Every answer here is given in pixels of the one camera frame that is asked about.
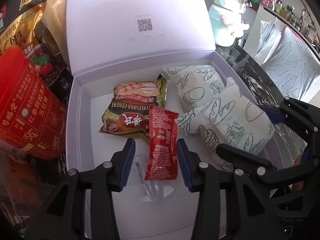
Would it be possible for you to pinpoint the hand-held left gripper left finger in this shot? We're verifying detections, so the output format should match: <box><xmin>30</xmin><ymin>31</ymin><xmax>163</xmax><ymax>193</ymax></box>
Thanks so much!
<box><xmin>24</xmin><ymin>138</ymin><xmax>137</xmax><ymax>240</ymax></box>

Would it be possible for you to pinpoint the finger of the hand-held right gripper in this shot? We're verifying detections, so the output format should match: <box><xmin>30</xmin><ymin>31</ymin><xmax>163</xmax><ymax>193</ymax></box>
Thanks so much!
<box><xmin>216</xmin><ymin>143</ymin><xmax>296</xmax><ymax>188</ymax></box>
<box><xmin>259</xmin><ymin>96</ymin><xmax>320</xmax><ymax>136</ymax></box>

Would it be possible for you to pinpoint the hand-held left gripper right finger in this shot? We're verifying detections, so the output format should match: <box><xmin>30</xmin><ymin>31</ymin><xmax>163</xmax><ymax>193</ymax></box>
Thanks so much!
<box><xmin>176</xmin><ymin>139</ymin><xmax>283</xmax><ymax>240</ymax></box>

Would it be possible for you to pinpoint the red ketchup packet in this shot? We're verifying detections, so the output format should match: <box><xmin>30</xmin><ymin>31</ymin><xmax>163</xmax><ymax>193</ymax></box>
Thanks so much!
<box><xmin>144</xmin><ymin>106</ymin><xmax>179</xmax><ymax>182</ymax></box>

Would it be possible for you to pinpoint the clear acrylic stand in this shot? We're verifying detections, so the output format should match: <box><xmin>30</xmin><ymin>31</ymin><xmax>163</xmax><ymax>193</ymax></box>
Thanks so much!
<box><xmin>134</xmin><ymin>155</ymin><xmax>175</xmax><ymax>203</ymax></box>

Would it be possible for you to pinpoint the white gift box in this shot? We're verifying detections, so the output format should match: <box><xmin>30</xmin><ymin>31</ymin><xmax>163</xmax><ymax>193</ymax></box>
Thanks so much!
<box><xmin>65</xmin><ymin>0</ymin><xmax>283</xmax><ymax>240</ymax></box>

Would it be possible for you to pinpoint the brown snack packet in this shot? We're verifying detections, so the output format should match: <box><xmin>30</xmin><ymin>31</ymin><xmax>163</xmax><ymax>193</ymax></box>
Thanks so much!
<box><xmin>99</xmin><ymin>74</ymin><xmax>167</xmax><ymax>139</ymax></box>

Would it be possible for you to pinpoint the grey leaf-pattern chair cushion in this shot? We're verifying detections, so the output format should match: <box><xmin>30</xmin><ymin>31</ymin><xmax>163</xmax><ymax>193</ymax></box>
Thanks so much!
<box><xmin>260</xmin><ymin>26</ymin><xmax>320</xmax><ymax>100</ymax></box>

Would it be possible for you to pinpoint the shelf of small ornaments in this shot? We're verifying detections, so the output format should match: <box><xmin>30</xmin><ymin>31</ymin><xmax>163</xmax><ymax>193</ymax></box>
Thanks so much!
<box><xmin>260</xmin><ymin>0</ymin><xmax>320</xmax><ymax>45</ymax></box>

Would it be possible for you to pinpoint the white toy kettle figure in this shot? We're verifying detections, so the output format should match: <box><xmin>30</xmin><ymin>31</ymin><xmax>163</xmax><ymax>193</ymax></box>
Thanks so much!
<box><xmin>208</xmin><ymin>0</ymin><xmax>250</xmax><ymax>47</ymax></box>

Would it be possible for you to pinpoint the red canister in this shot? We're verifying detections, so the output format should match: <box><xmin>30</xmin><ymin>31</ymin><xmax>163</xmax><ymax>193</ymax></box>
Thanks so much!
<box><xmin>0</xmin><ymin>46</ymin><xmax>68</xmax><ymax>160</ymax></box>

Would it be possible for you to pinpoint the dark bag with strawberry print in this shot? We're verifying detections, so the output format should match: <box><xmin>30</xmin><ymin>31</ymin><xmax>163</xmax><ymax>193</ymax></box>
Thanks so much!
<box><xmin>24</xmin><ymin>42</ymin><xmax>74</xmax><ymax>105</ymax></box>

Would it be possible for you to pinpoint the brown paper bag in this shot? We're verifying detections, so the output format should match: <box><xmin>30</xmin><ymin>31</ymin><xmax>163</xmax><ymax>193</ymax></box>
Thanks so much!
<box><xmin>35</xmin><ymin>0</ymin><xmax>73</xmax><ymax>73</ymax></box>

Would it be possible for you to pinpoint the black and gold snack bag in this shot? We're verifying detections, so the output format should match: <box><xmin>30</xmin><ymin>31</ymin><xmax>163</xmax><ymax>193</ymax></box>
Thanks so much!
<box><xmin>0</xmin><ymin>0</ymin><xmax>48</xmax><ymax>60</ymax></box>

